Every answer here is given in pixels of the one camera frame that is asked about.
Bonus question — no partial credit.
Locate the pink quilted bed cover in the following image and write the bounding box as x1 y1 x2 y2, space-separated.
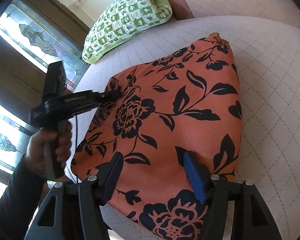
65 16 300 239

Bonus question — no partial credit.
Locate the green white patterned pillow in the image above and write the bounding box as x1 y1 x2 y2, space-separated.
82 0 172 64

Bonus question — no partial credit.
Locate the stained glass window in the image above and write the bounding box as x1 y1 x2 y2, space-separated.
0 0 89 168

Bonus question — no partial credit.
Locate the left hand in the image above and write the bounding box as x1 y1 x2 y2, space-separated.
24 122 72 178

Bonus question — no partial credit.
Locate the left forearm dark sleeve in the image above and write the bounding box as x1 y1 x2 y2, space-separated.
0 157 45 239

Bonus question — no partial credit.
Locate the orange black floral cloth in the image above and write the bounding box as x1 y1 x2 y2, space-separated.
71 33 242 239

